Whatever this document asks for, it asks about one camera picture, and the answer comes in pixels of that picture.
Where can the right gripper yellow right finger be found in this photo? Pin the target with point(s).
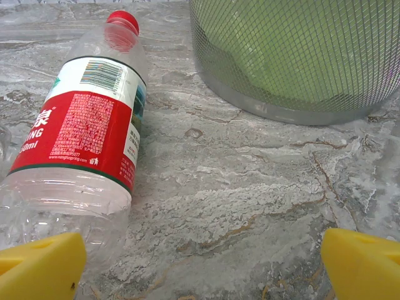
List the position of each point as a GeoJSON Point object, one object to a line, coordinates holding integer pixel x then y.
{"type": "Point", "coordinates": [365, 268]}

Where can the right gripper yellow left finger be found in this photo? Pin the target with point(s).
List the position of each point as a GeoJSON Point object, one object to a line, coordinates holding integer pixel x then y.
{"type": "Point", "coordinates": [40, 268]}

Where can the grey metal mesh bin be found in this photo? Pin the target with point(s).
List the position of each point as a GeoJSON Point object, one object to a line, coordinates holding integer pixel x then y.
{"type": "Point", "coordinates": [281, 114]}

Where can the green-lined trash bin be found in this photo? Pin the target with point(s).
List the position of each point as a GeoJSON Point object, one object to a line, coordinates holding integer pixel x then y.
{"type": "Point", "coordinates": [297, 47]}

